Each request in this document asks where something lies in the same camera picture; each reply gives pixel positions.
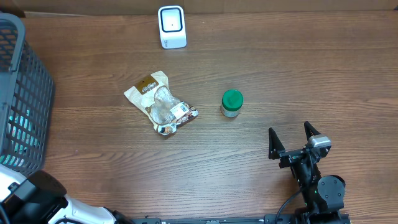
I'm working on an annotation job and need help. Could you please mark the grey plastic mesh basket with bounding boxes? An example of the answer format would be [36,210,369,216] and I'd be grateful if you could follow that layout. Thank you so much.
[1,13,55,176]

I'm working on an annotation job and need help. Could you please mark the beige brown snack bag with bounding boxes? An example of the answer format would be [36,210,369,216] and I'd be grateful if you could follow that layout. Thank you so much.
[124,71,198,136]

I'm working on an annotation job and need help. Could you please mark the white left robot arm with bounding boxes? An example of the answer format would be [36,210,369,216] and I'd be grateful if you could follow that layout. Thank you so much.
[1,165,132,224]

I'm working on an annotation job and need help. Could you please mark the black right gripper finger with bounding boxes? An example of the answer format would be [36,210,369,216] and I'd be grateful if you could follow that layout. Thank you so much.
[269,128,285,159]
[304,121,321,141]

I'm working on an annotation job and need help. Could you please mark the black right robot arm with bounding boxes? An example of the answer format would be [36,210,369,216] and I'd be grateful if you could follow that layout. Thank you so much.
[264,121,351,224]

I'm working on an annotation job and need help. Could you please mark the white barcode scanner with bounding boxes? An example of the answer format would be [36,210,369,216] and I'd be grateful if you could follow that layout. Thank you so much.
[158,5,187,49]

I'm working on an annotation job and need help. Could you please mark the green lid jar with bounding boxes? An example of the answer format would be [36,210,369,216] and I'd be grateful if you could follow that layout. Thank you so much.
[220,90,244,118]

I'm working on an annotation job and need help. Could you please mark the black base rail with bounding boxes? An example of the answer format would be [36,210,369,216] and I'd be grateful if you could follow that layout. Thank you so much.
[110,214,351,224]

